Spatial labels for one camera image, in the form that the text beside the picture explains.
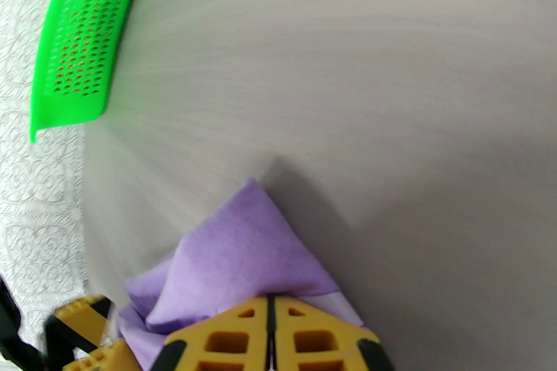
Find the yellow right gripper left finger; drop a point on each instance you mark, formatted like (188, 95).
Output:
(243, 330)

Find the green plastic basket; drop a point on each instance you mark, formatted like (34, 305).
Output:
(65, 113)

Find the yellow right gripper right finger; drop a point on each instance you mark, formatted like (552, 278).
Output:
(304, 322)

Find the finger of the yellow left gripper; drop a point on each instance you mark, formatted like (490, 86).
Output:
(80, 322)
(109, 359)

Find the purple shirt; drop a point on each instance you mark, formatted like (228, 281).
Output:
(235, 252)

